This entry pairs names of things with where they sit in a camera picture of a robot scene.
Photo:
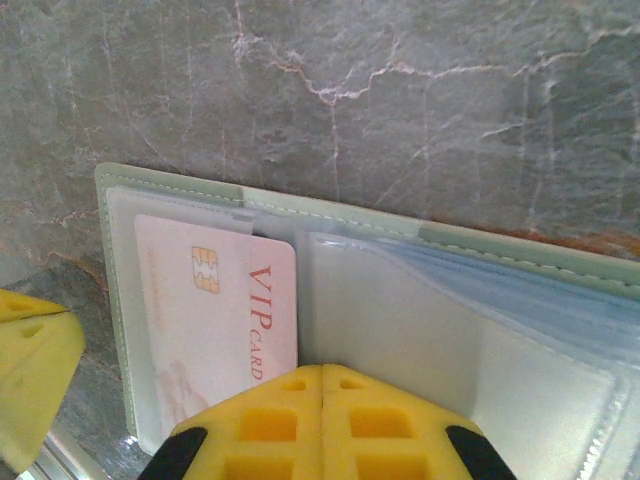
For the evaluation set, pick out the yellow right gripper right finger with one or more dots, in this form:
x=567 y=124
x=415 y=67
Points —
x=380 y=430

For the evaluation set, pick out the aluminium mounting rail beam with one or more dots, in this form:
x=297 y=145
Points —
x=75 y=465

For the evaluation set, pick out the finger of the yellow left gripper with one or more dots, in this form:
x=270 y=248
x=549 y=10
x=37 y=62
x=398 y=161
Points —
x=15 y=302
x=35 y=380

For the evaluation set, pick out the white VIP card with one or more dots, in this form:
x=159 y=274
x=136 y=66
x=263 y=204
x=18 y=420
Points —
x=210 y=325

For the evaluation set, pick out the mint green card holder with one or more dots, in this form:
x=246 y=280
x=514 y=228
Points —
x=500 y=325

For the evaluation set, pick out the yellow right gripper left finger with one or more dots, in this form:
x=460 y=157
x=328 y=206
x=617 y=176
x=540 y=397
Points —
x=270 y=430

